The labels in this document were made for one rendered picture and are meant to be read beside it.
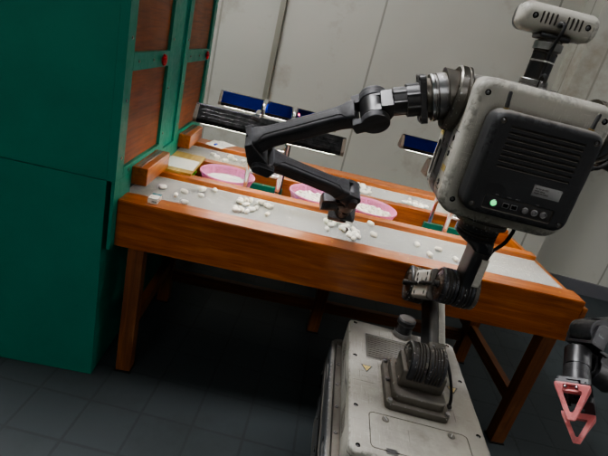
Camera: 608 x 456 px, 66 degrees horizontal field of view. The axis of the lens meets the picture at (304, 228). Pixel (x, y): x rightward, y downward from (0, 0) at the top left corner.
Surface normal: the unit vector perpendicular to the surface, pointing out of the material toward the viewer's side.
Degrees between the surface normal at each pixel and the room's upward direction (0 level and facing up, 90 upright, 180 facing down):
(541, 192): 90
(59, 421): 0
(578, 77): 90
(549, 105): 90
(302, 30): 90
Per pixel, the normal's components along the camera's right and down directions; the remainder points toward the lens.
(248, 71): -0.09, 0.35
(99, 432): 0.23, -0.91
